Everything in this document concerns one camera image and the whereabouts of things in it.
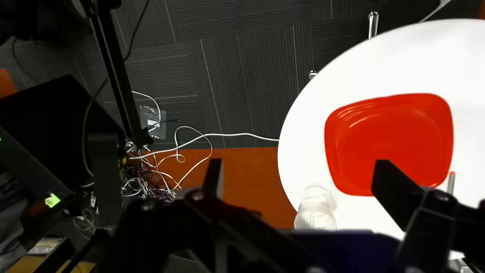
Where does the clear plastic cup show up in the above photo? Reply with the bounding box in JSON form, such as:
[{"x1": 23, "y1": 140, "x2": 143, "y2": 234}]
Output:
[{"x1": 295, "y1": 184, "x2": 340, "y2": 233}]

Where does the metal table pedestal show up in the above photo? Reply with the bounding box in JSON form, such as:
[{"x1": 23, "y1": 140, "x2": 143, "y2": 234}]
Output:
[{"x1": 367, "y1": 11, "x2": 381, "y2": 40}]

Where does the black computer case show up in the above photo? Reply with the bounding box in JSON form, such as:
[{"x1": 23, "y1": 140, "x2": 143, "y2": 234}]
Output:
[{"x1": 0, "y1": 75, "x2": 126, "y2": 230}]

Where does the orange and grey pen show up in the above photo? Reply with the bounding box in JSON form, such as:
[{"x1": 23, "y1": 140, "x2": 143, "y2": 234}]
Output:
[{"x1": 446, "y1": 172, "x2": 458, "y2": 196}]

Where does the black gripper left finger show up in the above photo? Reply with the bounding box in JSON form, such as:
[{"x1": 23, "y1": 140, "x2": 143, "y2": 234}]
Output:
[{"x1": 202, "y1": 158, "x2": 225, "y2": 201}]

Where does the grey power adapter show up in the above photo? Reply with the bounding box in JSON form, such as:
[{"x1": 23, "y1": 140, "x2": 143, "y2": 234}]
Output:
[{"x1": 138, "y1": 104, "x2": 169, "y2": 142}]

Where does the red square plate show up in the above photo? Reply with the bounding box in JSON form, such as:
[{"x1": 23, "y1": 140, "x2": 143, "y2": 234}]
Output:
[{"x1": 323, "y1": 93, "x2": 455, "y2": 198}]

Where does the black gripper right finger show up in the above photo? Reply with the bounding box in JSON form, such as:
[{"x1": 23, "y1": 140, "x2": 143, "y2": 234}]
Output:
[{"x1": 370, "y1": 158, "x2": 431, "y2": 240}]

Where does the white cable bundle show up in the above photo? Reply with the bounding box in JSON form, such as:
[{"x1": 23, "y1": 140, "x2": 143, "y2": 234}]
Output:
[{"x1": 120, "y1": 90, "x2": 281, "y2": 202}]

